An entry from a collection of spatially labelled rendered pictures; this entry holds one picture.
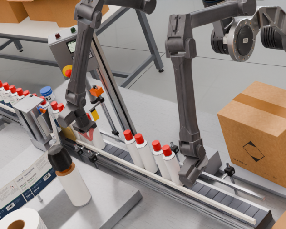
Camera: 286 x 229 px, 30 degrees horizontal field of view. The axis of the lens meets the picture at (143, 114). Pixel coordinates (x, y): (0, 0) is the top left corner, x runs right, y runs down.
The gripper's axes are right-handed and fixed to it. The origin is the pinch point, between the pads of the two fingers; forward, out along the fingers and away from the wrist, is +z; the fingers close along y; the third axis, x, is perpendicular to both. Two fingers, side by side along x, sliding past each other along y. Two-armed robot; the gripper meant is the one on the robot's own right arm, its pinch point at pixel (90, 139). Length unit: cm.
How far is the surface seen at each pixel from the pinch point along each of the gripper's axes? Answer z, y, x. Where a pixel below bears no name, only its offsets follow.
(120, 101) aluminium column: -6.9, 1.6, 21.1
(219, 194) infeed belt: 13, 65, 8
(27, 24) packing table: 23, -211, 98
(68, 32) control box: -46.4, -6.1, 14.3
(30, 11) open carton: 14, -208, 104
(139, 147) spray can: -3.0, 30.1, 3.6
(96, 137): 5.2, -5.1, 5.8
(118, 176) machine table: 18.3, 10.9, -0.2
